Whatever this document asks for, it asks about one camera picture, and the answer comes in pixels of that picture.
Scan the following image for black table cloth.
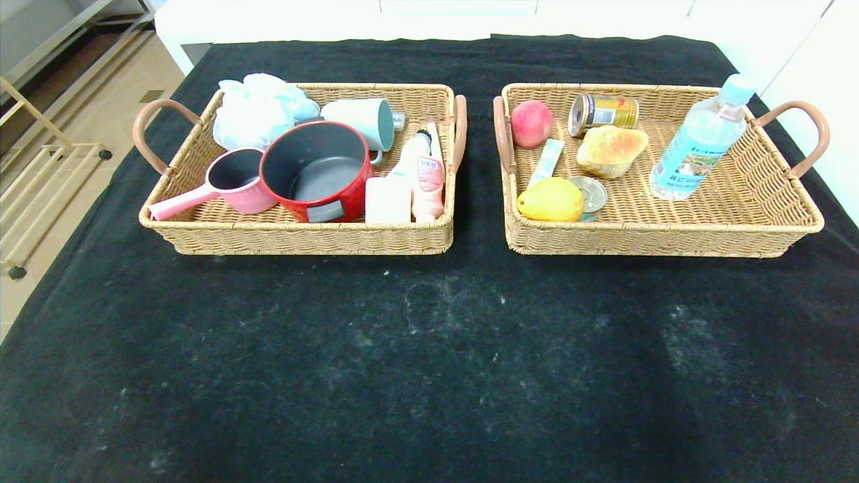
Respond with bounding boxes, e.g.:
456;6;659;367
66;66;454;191
0;34;859;483

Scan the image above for grey metal shelf frame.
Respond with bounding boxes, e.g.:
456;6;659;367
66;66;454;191
0;0;156;101

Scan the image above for light blue mesh bath pouf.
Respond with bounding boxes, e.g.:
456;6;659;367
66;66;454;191
213;73;321;152

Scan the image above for pink plastic water scoop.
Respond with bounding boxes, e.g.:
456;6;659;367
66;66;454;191
148;148;279;222

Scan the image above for yellow pear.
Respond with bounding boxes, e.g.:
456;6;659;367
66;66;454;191
517;176;585;223

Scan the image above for pink lotion tube white cap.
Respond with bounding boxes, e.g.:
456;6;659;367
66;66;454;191
411;156;446;223

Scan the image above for yellow drink can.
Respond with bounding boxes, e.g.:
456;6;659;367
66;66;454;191
568;93;640;138

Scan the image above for green chewing gum pack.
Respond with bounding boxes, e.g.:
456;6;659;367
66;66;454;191
527;138;565;189

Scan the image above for woven wicker basket brown handles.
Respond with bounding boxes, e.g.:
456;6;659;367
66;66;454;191
134;83;468;257
493;83;830;259

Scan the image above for white bottle with black tip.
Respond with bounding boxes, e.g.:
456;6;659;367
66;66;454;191
389;129;432;180

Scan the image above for white cabinet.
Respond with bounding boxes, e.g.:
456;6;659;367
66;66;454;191
153;0;833;78

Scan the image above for red pot with black handles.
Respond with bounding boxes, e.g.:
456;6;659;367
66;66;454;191
259;120;375;224

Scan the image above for teal mug with handle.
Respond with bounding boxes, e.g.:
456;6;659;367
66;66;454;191
320;97;395;166

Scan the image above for pink peach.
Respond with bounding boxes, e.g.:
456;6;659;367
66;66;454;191
511;100;555;150

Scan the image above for clear water bottle blue cap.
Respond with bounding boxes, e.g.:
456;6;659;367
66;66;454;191
650;74;758;201

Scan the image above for small tin can green label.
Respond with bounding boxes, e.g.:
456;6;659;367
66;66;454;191
569;176;609;222

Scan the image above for white soap bar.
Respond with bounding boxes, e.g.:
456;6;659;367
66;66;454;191
364;176;412;225

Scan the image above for golden striped bread roll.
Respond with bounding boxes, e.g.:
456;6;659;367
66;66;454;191
576;125;650;180

